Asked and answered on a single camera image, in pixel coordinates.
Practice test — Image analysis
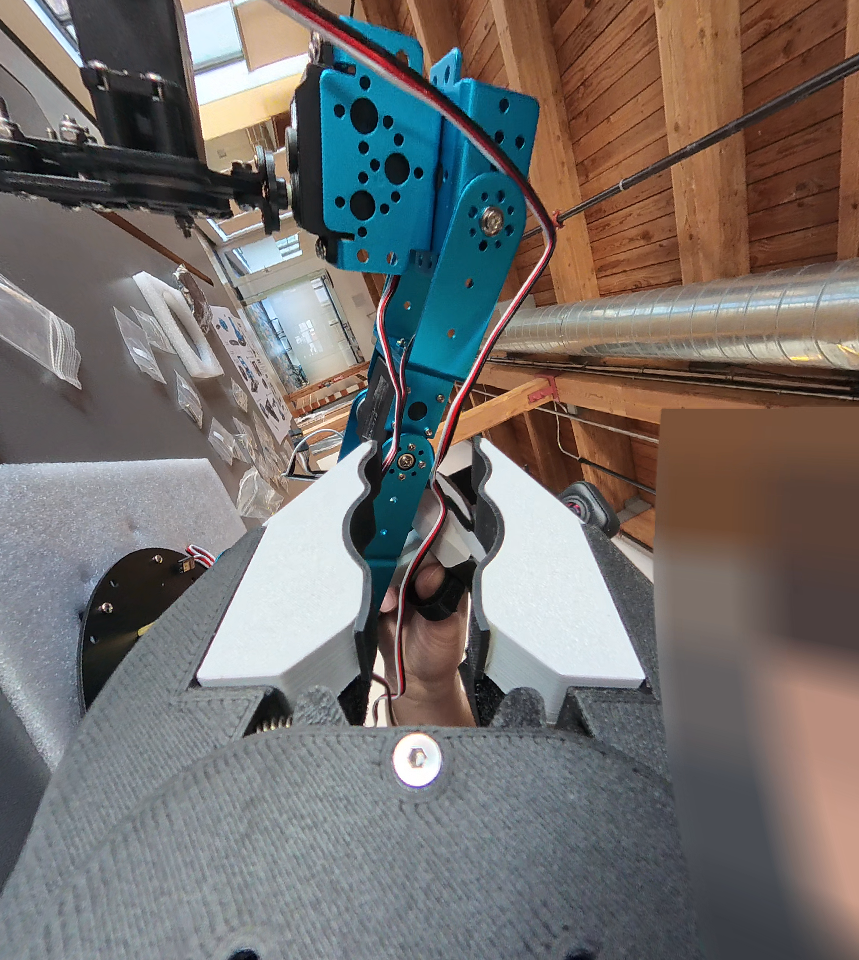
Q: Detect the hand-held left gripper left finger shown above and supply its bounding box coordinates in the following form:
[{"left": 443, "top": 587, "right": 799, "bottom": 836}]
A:
[{"left": 195, "top": 441, "right": 382, "bottom": 695}]

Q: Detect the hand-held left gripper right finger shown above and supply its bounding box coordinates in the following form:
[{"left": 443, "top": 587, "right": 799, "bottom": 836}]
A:
[{"left": 468, "top": 436, "right": 648, "bottom": 712}]

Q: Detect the blue toy robot arm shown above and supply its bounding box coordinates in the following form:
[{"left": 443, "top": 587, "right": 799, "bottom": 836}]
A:
[{"left": 0, "top": 0, "right": 558, "bottom": 714}]

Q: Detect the black desk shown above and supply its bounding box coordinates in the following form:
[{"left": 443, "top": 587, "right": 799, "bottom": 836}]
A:
[{"left": 0, "top": 45, "right": 303, "bottom": 946}]

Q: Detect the dark grey desk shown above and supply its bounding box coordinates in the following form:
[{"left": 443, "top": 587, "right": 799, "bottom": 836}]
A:
[{"left": 0, "top": 15, "right": 97, "bottom": 129}]

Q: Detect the person's right hand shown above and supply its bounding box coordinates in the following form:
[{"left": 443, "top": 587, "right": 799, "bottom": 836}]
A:
[{"left": 380, "top": 562, "right": 477, "bottom": 727}]

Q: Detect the printed instruction sheet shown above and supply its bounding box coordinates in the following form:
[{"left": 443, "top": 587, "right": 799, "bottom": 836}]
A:
[{"left": 208, "top": 303, "right": 294, "bottom": 445}]

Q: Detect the grey foam mat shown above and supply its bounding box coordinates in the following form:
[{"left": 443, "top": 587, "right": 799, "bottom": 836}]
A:
[{"left": 0, "top": 459, "right": 266, "bottom": 774}]

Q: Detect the silver foil bag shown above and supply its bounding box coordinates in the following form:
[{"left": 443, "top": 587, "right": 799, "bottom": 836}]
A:
[{"left": 174, "top": 266, "right": 212, "bottom": 320}]

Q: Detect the group of clear plastic bags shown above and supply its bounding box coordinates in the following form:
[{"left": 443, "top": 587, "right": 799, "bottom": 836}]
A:
[{"left": 0, "top": 228, "right": 288, "bottom": 522}]

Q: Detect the white thin cable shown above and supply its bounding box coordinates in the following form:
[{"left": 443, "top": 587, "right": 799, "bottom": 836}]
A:
[{"left": 281, "top": 429, "right": 344, "bottom": 483}]

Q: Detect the silver air duct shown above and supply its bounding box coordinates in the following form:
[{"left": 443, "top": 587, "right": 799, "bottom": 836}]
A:
[{"left": 489, "top": 251, "right": 859, "bottom": 376}]

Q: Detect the white foam frame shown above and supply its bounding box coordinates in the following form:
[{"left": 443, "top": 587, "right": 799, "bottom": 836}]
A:
[{"left": 133, "top": 270, "right": 224, "bottom": 376}]

